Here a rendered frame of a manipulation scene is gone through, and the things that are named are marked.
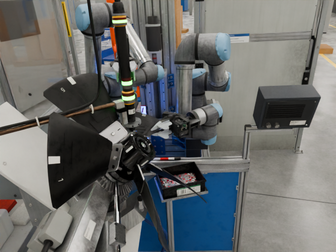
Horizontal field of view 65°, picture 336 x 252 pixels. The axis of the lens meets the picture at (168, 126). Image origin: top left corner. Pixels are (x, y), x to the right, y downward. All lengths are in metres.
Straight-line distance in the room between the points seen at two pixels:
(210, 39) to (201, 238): 1.25
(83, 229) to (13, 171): 0.29
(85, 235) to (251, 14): 2.40
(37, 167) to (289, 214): 2.06
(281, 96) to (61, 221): 1.04
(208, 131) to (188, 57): 0.35
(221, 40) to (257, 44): 1.64
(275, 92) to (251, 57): 1.49
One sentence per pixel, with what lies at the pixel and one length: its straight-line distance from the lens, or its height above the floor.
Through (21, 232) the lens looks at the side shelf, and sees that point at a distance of 1.27.
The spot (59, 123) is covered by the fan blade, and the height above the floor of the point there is 1.41.
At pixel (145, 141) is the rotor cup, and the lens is 0.94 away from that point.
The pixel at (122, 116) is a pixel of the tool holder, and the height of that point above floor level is 1.30.
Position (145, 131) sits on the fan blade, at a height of 1.19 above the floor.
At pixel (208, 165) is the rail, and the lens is 1.49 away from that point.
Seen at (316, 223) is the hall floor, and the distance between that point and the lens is 2.54.
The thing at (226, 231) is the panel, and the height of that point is 0.31.
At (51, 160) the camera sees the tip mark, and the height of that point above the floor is 1.35.
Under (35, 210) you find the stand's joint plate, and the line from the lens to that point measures 1.07.
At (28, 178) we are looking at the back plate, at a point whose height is 1.19.
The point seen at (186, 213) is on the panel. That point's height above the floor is 0.46.
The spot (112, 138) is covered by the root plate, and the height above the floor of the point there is 1.24.
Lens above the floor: 1.67
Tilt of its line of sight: 26 degrees down
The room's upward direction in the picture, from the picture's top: 3 degrees counter-clockwise
